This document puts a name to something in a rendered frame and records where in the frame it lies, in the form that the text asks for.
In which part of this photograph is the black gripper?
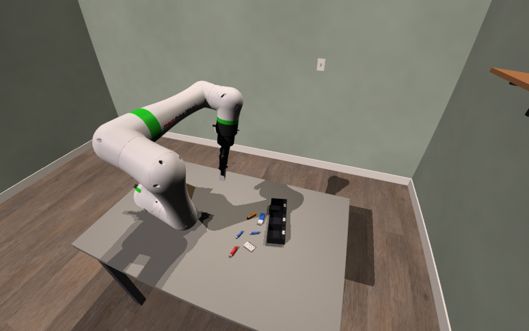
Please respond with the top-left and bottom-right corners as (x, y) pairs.
(217, 134), (235, 181)

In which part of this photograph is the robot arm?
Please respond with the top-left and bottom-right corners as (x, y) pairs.
(92, 81), (243, 231)

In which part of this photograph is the white domino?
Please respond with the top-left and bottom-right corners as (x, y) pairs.
(244, 242), (255, 252)

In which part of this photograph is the black rack of bins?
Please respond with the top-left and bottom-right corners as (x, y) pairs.
(267, 198), (287, 244)

